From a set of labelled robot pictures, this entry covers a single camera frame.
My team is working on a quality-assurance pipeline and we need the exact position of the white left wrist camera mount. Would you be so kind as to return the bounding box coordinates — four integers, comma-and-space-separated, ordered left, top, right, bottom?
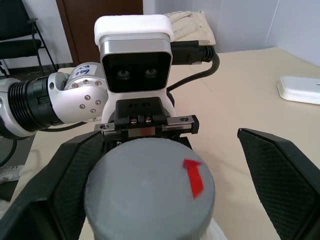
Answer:
94, 14, 176, 124

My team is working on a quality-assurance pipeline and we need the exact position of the left robot arm with camera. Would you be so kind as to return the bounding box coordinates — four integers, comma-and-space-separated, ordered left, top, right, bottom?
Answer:
37, 39, 221, 133

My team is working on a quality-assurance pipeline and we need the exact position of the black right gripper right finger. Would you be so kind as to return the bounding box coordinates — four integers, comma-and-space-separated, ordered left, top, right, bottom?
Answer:
236, 127, 320, 240

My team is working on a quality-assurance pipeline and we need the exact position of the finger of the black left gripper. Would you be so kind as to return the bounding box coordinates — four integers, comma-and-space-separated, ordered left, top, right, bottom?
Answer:
174, 134, 194, 151
103, 135, 119, 154

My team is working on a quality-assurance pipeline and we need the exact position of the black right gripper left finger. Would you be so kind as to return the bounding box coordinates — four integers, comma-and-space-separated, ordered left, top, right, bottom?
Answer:
0, 130, 106, 240

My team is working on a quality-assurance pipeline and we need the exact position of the white oblong plastic case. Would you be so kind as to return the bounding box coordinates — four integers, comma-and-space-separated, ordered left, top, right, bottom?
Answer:
276, 75, 320, 106

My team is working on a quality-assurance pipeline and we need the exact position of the black chair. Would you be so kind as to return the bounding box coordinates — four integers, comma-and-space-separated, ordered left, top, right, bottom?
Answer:
0, 0, 59, 76

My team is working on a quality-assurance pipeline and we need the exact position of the grey cylinder with red arrow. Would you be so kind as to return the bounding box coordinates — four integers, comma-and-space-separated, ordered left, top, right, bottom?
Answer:
83, 139, 216, 240

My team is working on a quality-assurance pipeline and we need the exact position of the cream fabric sack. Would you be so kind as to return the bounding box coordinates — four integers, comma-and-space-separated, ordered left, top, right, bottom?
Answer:
162, 9, 217, 47

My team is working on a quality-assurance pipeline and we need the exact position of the brown wooden door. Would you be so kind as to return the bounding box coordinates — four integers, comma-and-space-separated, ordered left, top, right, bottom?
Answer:
55, 0, 144, 70

